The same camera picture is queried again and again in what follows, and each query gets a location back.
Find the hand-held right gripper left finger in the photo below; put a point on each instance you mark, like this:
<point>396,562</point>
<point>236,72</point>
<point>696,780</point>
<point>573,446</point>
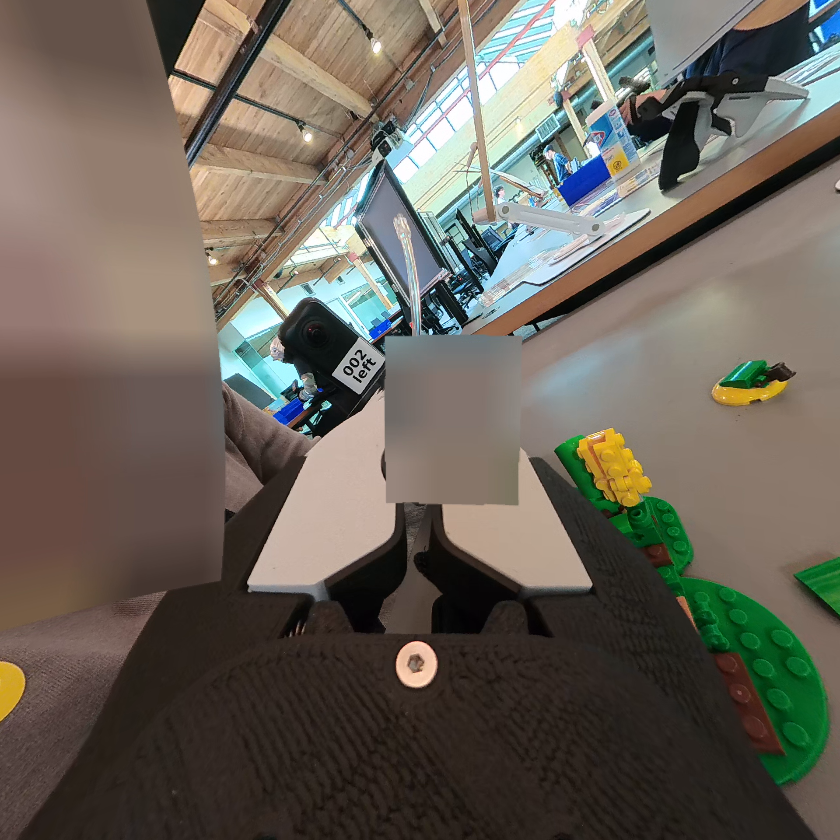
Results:
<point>328,518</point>

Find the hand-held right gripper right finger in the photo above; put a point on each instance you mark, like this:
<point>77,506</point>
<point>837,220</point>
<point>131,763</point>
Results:
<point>512,544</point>

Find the clear curved toy tube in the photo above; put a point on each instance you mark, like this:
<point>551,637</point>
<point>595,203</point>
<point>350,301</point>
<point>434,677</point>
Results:
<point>413,295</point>

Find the toy brick plant model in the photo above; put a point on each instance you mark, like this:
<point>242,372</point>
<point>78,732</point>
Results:
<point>754,656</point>

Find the person's left forearm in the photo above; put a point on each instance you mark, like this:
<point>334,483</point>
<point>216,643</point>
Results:
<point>262,446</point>

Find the neighbouring wooden-edged desk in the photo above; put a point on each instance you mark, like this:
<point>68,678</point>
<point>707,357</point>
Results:
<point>722,197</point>

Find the black monitor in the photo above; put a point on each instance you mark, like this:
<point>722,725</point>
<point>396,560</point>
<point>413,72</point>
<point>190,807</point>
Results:
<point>400,236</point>

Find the ceiling projector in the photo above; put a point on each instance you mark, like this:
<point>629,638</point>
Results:
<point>386,138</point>

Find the small yellow green toy model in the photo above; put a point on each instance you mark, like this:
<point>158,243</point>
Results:
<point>741,394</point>

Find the green toy tile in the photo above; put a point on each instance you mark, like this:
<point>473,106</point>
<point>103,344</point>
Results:
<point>823,584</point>

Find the person's grey sweater torso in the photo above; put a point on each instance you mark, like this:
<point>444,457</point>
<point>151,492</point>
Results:
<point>65,722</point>

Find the white blue carton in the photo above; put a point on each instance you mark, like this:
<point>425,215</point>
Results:
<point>613,144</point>

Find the yellow smiley badge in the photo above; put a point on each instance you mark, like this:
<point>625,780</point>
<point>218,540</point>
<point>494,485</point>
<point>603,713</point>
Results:
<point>10,689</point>

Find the white board book stand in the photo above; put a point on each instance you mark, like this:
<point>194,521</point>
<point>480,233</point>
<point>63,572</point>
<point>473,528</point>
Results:
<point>689,33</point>

